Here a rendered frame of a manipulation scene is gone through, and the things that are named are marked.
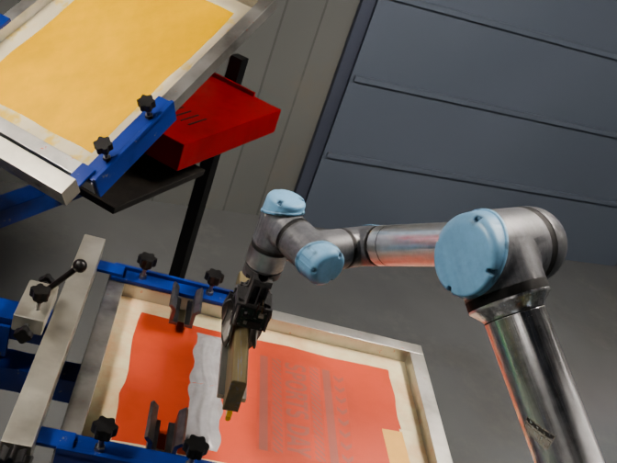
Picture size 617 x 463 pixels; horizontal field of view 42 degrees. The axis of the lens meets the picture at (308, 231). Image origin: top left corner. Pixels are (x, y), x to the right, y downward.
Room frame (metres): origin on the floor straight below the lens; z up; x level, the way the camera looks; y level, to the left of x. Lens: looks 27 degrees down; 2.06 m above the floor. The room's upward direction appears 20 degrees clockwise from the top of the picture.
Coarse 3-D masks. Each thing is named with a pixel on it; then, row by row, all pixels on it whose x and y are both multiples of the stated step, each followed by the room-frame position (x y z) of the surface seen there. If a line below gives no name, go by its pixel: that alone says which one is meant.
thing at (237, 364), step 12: (240, 276) 1.50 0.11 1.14; (240, 336) 1.30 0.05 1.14; (240, 348) 1.26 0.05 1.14; (228, 360) 1.28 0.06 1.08; (240, 360) 1.23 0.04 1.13; (228, 372) 1.24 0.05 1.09; (240, 372) 1.20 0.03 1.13; (228, 384) 1.19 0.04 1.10; (240, 384) 1.17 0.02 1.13; (228, 396) 1.17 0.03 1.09; (240, 396) 1.18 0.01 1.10; (228, 408) 1.17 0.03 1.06
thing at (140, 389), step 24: (144, 384) 1.28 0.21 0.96; (168, 384) 1.31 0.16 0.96; (120, 408) 1.19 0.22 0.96; (144, 408) 1.22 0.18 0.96; (168, 408) 1.24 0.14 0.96; (240, 408) 1.32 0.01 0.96; (120, 432) 1.14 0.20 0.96; (144, 432) 1.16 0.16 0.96; (240, 432) 1.25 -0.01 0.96; (360, 432) 1.38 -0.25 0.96; (216, 456) 1.16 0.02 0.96; (240, 456) 1.18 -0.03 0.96; (264, 456) 1.21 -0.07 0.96; (288, 456) 1.23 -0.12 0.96; (360, 456) 1.31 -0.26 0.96; (384, 456) 1.33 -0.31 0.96
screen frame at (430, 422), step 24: (120, 288) 1.52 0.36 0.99; (144, 288) 1.55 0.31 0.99; (216, 312) 1.59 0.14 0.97; (96, 336) 1.33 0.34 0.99; (312, 336) 1.64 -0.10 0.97; (336, 336) 1.65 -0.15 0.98; (360, 336) 1.68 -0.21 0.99; (96, 360) 1.26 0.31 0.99; (408, 360) 1.68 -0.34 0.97; (72, 408) 1.11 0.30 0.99; (432, 408) 1.50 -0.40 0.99; (432, 432) 1.42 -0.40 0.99; (432, 456) 1.36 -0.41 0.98
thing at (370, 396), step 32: (160, 320) 1.51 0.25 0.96; (160, 352) 1.40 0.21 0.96; (192, 352) 1.44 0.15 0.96; (256, 352) 1.52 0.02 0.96; (288, 352) 1.56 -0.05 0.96; (256, 384) 1.41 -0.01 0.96; (352, 384) 1.53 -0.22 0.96; (384, 384) 1.57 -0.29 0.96; (352, 416) 1.42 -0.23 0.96; (384, 416) 1.46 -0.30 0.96
